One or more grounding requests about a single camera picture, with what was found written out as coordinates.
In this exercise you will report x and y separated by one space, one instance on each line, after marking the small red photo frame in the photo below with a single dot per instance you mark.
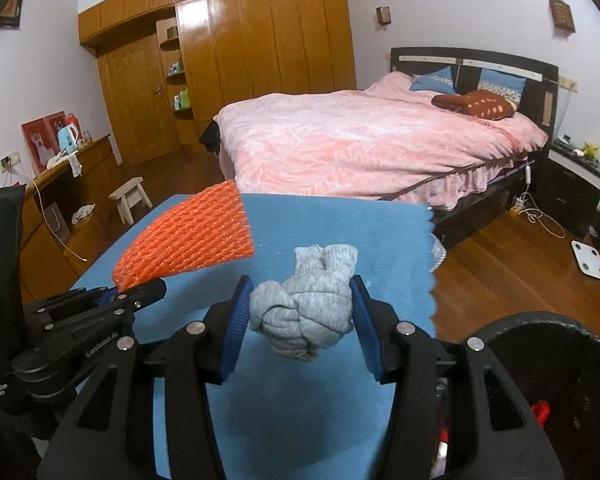
55 122

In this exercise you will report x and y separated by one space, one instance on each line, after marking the white crumpled cloth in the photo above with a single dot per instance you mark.
83 213

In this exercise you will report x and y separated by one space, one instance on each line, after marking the large red photo frame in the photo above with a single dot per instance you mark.
36 145

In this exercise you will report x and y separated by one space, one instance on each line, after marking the white wall socket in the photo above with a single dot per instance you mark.
9 161

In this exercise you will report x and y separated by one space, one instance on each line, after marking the red cloth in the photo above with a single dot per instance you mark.
542 410

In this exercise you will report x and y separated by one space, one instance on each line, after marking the black garment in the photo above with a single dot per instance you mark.
210 136

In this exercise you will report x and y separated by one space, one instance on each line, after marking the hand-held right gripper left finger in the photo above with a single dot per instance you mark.
235 330

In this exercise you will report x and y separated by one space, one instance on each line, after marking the dark nightstand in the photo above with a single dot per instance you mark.
565 195

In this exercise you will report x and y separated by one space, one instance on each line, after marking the white towel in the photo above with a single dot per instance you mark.
65 162

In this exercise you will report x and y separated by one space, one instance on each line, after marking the wooden sideboard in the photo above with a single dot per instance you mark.
95 175

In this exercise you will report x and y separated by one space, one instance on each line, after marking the beige wall socket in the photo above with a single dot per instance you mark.
568 83

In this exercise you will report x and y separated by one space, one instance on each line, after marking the dark wooden bed frame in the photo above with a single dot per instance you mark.
535 85

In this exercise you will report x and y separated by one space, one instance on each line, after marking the blue table cloth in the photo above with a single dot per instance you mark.
330 230

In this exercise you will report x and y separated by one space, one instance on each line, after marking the light blue kettle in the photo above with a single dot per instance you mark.
68 138

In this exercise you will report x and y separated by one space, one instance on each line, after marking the yellow plush toy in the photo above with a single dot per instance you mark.
590 151

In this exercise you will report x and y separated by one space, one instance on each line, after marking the orange foam net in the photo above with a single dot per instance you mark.
190 235

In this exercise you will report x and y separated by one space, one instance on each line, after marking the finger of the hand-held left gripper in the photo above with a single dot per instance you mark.
145 292
70 305

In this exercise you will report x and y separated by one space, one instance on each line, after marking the white bathroom scale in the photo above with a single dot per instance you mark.
589 260

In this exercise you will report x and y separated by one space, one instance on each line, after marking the black trash bin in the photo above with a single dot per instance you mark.
580 360

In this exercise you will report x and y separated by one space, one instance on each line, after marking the wooden wardrobe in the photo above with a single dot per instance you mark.
255 45

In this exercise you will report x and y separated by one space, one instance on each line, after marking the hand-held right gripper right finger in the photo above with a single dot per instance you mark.
367 330

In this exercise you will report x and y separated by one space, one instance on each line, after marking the blue pillow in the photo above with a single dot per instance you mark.
432 80
502 85

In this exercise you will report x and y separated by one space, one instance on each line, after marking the brown dotted pillow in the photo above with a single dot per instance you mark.
475 105

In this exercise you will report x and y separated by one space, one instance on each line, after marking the large wall lamp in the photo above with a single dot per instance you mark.
562 15

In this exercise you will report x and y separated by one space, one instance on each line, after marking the bed with pink cover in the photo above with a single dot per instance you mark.
355 145

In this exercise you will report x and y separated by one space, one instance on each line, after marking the red thermos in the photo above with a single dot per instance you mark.
73 120

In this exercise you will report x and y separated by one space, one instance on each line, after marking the small wooden stool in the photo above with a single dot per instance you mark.
130 197

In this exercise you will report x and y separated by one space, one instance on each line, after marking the small wall lamp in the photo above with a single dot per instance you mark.
383 15

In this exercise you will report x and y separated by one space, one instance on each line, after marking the grey sock ball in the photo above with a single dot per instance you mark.
305 310

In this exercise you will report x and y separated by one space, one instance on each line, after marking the grey quilted pad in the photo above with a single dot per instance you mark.
439 247

